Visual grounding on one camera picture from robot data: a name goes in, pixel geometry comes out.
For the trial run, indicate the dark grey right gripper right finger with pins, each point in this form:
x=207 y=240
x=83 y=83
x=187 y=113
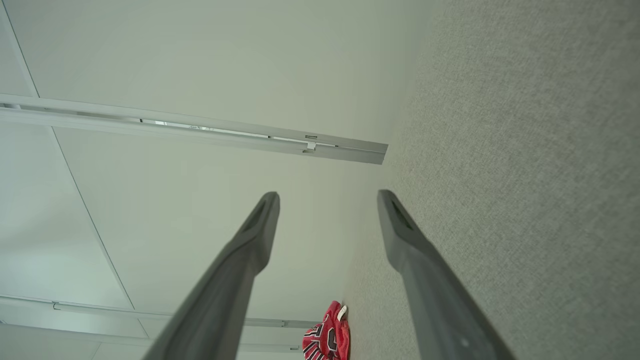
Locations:
x=430 y=300

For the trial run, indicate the pale wall frame rail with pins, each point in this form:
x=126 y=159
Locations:
x=75 y=337
x=200 y=131
x=100 y=311

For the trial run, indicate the red jersey with lettering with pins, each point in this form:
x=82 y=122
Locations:
x=330 y=335

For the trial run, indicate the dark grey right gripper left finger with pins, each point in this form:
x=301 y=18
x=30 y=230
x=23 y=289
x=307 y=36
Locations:
x=220 y=300

